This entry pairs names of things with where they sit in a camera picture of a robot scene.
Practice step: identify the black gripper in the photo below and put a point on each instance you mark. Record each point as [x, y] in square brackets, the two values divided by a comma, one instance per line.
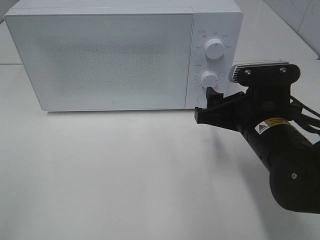
[254, 106]

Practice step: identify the round white door-release button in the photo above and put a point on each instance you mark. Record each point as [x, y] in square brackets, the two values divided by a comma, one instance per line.
[202, 101]

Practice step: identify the white microwave knob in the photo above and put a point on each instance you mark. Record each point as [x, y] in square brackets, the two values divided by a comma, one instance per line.
[214, 48]
[209, 78]

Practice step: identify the white microwave door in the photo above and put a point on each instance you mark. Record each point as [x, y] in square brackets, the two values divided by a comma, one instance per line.
[105, 62]

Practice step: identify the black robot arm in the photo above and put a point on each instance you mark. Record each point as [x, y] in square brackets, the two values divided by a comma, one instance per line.
[265, 121]

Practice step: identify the white microwave oven body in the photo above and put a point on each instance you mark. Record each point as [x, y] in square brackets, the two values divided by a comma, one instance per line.
[210, 18]

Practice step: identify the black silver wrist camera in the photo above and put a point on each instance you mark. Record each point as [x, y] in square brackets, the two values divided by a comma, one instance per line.
[264, 74]

